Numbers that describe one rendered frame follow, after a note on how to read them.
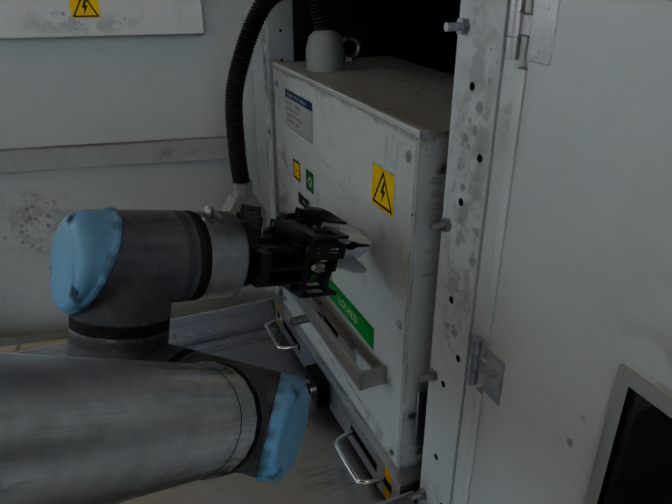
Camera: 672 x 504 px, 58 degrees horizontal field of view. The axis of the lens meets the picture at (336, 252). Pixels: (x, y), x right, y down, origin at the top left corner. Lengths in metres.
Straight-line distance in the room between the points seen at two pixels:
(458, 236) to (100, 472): 0.40
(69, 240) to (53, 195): 0.71
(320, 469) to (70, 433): 0.70
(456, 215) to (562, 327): 0.18
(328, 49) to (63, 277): 0.57
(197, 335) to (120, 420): 0.92
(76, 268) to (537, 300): 0.37
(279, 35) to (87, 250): 0.69
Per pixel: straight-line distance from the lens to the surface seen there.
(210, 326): 1.26
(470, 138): 0.58
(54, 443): 0.31
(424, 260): 0.70
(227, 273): 0.59
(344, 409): 0.98
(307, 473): 0.98
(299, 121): 0.97
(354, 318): 0.88
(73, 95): 1.21
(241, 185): 1.05
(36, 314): 1.39
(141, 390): 0.37
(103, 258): 0.54
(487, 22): 0.55
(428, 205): 0.67
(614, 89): 0.42
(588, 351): 0.47
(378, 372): 0.81
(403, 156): 0.67
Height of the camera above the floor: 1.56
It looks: 26 degrees down
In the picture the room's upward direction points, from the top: straight up
